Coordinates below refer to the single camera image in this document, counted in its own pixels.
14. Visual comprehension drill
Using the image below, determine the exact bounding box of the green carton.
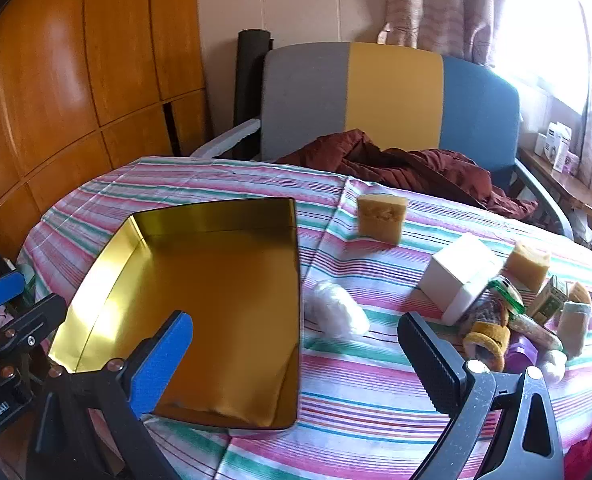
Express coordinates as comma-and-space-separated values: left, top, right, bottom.
528, 275, 569, 323

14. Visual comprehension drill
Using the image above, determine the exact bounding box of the gold metal tin tray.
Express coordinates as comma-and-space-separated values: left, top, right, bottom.
47, 197, 303, 433

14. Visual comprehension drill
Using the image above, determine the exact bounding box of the wooden desk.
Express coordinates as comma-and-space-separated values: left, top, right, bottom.
518, 145, 592, 231

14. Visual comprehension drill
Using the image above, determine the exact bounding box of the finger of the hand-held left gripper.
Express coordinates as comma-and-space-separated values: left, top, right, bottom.
0, 271, 25, 317
0, 294, 68, 366

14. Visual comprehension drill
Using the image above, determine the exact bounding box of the white printed box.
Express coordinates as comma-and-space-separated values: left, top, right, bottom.
546, 121, 574, 171

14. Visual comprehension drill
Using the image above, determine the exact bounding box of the black rolled mat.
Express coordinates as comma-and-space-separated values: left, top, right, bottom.
233, 30, 274, 158

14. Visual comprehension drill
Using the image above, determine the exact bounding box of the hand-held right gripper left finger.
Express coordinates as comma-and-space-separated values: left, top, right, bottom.
26, 310, 197, 480

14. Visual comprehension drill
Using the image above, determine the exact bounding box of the wooden wardrobe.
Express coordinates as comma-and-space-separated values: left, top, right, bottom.
0, 0, 214, 266

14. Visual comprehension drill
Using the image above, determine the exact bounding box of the maroon cloth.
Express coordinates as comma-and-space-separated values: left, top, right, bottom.
276, 129, 539, 220

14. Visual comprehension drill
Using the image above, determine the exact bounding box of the yellow brown plush slipper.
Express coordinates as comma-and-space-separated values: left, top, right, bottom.
458, 297, 512, 373

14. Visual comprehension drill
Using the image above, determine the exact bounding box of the beige roll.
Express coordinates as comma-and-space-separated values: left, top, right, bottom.
556, 300, 592, 358

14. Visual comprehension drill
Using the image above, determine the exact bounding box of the grey yellow blue chair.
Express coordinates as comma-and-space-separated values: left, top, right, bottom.
191, 41, 574, 241

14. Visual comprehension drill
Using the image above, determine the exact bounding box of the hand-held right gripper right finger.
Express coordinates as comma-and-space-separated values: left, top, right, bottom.
397, 311, 565, 480

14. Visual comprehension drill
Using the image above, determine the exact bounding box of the pastel stick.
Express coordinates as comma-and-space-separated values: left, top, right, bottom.
508, 312, 564, 351

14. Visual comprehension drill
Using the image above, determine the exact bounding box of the striped tablecloth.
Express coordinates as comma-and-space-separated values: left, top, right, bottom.
16, 156, 592, 480

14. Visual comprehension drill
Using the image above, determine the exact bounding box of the large yellow sponge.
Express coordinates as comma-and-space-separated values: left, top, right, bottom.
357, 194, 409, 246

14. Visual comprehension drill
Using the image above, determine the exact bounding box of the purple object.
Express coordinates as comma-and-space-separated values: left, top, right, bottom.
503, 335, 539, 373

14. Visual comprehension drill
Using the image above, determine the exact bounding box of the window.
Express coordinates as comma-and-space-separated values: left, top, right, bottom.
501, 0, 592, 111

